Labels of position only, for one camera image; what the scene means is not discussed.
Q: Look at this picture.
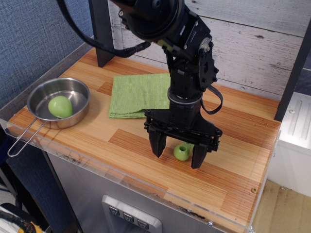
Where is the brass screw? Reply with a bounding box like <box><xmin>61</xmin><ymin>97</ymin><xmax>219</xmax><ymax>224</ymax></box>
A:
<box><xmin>251</xmin><ymin>187</ymin><xmax>258</xmax><ymax>193</ymax></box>

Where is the green handled grey spatula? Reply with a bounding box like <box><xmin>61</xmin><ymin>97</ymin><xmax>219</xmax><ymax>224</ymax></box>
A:
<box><xmin>173</xmin><ymin>142</ymin><xmax>194</xmax><ymax>161</ymax></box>

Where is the green pear toy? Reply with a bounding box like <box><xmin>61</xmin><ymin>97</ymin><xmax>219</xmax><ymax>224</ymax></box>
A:
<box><xmin>48</xmin><ymin>96</ymin><xmax>73</xmax><ymax>118</ymax></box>

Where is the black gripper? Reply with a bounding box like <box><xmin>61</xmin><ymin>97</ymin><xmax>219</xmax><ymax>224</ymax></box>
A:
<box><xmin>144</xmin><ymin>94</ymin><xmax>222</xmax><ymax>169</ymax></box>

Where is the dark grey post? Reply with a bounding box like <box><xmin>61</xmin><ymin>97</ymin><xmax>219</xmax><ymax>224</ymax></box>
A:
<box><xmin>274</xmin><ymin>22</ymin><xmax>311</xmax><ymax>122</ymax></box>
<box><xmin>88</xmin><ymin>0</ymin><xmax>114</xmax><ymax>67</ymax></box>

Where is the clear acrylic edge guard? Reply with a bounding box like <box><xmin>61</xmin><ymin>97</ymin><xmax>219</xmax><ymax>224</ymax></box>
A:
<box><xmin>1</xmin><ymin>110</ymin><xmax>280</xmax><ymax>233</ymax></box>

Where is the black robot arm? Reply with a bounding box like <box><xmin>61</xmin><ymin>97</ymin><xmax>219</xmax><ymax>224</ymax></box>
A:
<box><xmin>115</xmin><ymin>0</ymin><xmax>222</xmax><ymax>169</ymax></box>

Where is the yellow object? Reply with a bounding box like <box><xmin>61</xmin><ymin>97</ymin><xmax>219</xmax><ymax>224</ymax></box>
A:
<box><xmin>29</xmin><ymin>222</ymin><xmax>45</xmax><ymax>233</ymax></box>

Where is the silver button panel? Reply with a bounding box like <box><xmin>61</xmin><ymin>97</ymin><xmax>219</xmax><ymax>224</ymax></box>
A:
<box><xmin>102</xmin><ymin>195</ymin><xmax>163</xmax><ymax>233</ymax></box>

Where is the steel pan with wire handle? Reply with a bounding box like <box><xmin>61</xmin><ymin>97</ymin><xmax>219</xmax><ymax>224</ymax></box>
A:
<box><xmin>7</xmin><ymin>77</ymin><xmax>90</xmax><ymax>157</ymax></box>

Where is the dark grey left post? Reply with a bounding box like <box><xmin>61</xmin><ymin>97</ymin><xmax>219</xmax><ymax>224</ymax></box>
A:
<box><xmin>88</xmin><ymin>0</ymin><xmax>114</xmax><ymax>67</ymax></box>

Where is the white ribbed box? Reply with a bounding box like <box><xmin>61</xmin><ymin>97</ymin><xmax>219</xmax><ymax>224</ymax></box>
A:
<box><xmin>279</xmin><ymin>92</ymin><xmax>311</xmax><ymax>149</ymax></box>

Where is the dark grey right post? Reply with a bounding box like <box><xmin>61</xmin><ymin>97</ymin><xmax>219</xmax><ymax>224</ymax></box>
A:
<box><xmin>274</xmin><ymin>22</ymin><xmax>311</xmax><ymax>122</ymax></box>

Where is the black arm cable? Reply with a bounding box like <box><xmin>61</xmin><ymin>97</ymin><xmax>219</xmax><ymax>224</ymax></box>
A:
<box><xmin>56</xmin><ymin>0</ymin><xmax>224</xmax><ymax>116</ymax></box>

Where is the green folded towel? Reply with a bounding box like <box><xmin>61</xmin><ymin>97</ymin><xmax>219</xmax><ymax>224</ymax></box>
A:
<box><xmin>108</xmin><ymin>73</ymin><xmax>170</xmax><ymax>119</ymax></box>

